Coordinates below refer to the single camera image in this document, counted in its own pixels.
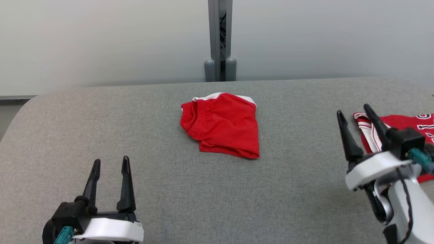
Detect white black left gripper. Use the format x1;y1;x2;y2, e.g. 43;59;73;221
72;156;144;243

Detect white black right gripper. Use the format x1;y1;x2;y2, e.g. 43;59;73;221
336;104;413;191

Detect red jersey white sleeves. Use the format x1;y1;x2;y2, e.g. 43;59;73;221
353;113;434;183

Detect red shorts white stripes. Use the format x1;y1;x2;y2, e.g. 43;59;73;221
180;92;260;160

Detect left black cable teal connector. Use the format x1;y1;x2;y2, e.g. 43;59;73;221
54;226;74;244

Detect grey cylindrical post foot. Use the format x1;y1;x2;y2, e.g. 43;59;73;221
225;57;237;82
204;59;216;82

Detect black cables inside post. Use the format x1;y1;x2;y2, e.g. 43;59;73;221
220;14;226;51

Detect grey partition post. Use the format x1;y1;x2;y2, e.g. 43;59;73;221
208;0;233;82

